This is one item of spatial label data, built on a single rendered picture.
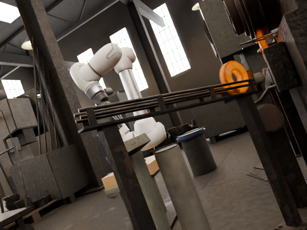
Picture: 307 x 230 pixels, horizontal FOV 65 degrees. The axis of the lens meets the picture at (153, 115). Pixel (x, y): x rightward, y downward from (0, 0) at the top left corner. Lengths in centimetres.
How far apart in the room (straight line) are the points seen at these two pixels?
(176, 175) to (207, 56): 1099
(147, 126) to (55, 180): 241
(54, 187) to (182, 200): 296
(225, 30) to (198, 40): 780
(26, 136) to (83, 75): 513
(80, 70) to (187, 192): 77
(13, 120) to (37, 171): 241
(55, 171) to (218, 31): 335
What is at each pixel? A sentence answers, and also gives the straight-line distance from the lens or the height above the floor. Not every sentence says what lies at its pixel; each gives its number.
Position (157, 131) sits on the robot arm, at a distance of 163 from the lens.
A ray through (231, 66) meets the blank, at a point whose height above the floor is 76.
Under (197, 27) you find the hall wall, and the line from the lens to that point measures 1224.
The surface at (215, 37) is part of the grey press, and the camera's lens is 431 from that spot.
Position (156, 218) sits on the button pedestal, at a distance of 114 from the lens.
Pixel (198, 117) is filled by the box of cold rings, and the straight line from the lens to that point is 407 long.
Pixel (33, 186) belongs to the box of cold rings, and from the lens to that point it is 420.
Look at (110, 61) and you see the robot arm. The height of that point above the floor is 101.
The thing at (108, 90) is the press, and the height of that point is 257.
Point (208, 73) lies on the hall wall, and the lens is 1183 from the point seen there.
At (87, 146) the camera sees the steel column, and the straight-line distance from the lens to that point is 401.
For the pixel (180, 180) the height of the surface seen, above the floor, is 38.
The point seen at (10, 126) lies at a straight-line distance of 630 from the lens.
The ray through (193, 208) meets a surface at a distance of 110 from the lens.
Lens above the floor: 64
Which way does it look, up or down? 2 degrees up
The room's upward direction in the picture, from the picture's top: 21 degrees counter-clockwise
